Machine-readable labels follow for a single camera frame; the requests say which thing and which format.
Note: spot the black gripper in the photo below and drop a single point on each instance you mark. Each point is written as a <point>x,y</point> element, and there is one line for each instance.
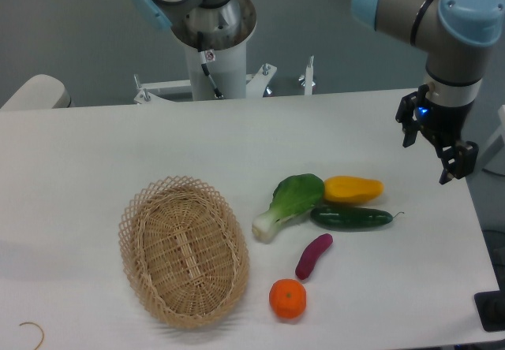
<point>441,114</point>

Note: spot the green cucumber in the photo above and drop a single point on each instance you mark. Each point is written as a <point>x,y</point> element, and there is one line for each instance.
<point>351,218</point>

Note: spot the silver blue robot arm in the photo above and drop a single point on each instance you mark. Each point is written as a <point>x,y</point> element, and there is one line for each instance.
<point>457,35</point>

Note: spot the yellow bell pepper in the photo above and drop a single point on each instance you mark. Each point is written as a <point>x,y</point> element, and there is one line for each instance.
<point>351,190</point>

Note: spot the green bok choy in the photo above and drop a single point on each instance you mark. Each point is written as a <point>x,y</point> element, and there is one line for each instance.
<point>293,196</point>

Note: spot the purple sweet potato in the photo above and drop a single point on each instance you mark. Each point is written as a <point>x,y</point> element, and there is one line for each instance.
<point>311,255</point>

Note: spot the black device at edge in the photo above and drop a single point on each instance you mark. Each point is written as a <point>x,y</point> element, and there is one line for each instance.
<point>490,308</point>

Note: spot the orange tangerine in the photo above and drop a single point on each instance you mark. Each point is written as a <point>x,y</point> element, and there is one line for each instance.
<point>288,298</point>

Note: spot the woven wicker basket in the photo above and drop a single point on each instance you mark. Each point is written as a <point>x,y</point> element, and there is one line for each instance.
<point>183,252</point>

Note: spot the white frame leg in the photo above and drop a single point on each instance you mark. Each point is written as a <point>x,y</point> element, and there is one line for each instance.
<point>493,145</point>

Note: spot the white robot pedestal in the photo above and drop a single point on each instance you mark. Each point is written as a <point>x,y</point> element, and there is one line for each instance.
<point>215,45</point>

